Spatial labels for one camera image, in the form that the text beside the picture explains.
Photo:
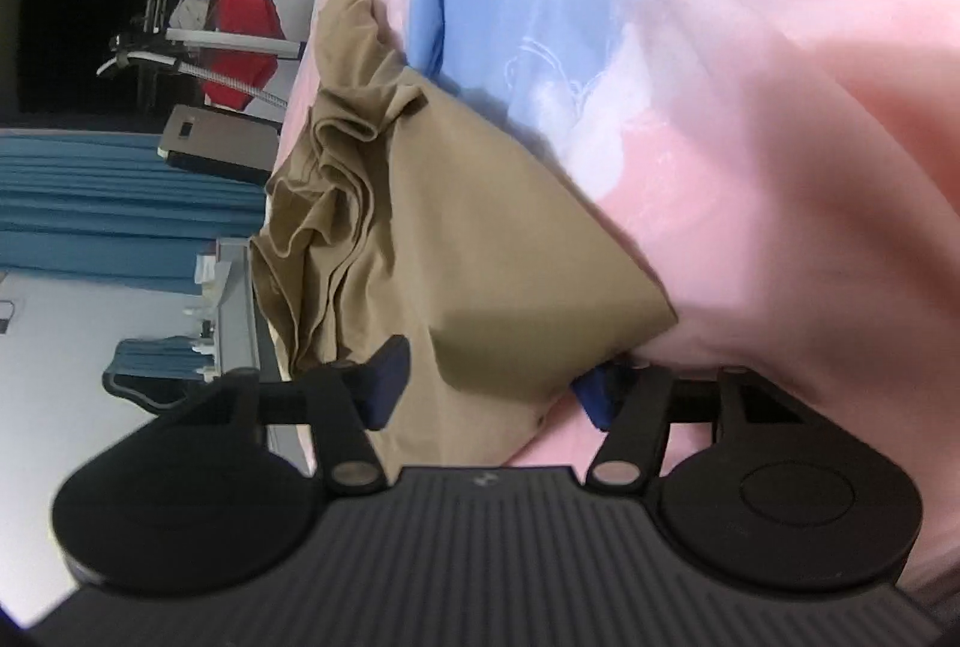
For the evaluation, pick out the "red cloth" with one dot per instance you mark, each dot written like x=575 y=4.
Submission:
x=247 y=28

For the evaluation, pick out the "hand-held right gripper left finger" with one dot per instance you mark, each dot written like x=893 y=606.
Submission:
x=388 y=381

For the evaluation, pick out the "cluster of small desk bottles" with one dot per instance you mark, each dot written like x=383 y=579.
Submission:
x=206 y=317

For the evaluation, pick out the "black office chair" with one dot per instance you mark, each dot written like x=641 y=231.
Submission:
x=150 y=369

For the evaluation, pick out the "grey board with black edge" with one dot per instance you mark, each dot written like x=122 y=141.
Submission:
x=217 y=140

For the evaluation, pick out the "white desk with drawers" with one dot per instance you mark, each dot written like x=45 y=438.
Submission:
x=240 y=317

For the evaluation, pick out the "tan t-shirt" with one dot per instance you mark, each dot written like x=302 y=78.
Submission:
x=465 y=257

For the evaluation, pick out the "pastel tie-dye bed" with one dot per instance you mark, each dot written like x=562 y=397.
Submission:
x=750 y=129

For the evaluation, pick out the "blue curtain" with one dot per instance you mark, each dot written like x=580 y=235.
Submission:
x=120 y=204

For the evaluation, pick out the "dark window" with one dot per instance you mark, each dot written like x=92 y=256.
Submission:
x=75 y=32

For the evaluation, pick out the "metal stand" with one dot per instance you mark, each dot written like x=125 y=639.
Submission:
x=225 y=69

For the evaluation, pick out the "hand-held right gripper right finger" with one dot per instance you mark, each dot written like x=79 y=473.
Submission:
x=596 y=396

